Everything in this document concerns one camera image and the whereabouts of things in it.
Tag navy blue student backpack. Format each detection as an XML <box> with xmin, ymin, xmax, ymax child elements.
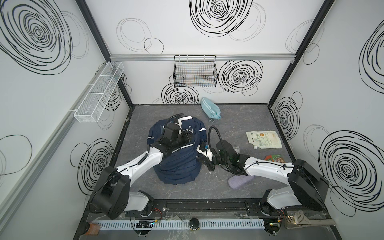
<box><xmin>147</xmin><ymin>114</ymin><xmax>207</xmax><ymax>185</ymax></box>

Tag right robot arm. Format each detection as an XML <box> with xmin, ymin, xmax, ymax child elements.
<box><xmin>197</xmin><ymin>141</ymin><xmax>329</xmax><ymax>216</ymax></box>

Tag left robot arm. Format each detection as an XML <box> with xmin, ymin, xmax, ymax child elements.
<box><xmin>89</xmin><ymin>123</ymin><xmax>194</xmax><ymax>220</ymax></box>

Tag clear plastic stationery case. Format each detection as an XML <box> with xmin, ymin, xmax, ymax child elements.
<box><xmin>233</xmin><ymin>146</ymin><xmax>240</xmax><ymax>154</ymax></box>

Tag lavender glasses case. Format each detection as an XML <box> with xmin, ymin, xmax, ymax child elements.
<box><xmin>228</xmin><ymin>175</ymin><xmax>255</xmax><ymax>190</ymax></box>

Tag light teal pencil pouch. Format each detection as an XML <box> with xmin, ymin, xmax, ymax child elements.
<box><xmin>200</xmin><ymin>97</ymin><xmax>222</xmax><ymax>122</ymax></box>

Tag white refill pouch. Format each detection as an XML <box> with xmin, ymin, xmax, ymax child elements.
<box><xmin>246</xmin><ymin>131</ymin><xmax>282</xmax><ymax>149</ymax></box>

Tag green snack packet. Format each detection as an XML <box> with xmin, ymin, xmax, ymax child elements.
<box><xmin>264</xmin><ymin>155</ymin><xmax>286</xmax><ymax>163</ymax></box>

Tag black round knob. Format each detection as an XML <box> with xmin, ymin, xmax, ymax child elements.
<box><xmin>189</xmin><ymin>218</ymin><xmax>200</xmax><ymax>231</ymax></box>

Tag white slotted cable duct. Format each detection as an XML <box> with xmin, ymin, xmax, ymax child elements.
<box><xmin>92</xmin><ymin>219</ymin><xmax>265</xmax><ymax>231</ymax></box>

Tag black wire basket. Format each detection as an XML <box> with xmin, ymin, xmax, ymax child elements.
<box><xmin>173</xmin><ymin>55</ymin><xmax>219</xmax><ymax>88</ymax></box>

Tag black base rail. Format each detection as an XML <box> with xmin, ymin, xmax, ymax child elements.
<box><xmin>86</xmin><ymin>197</ymin><xmax>328</xmax><ymax>219</ymax></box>

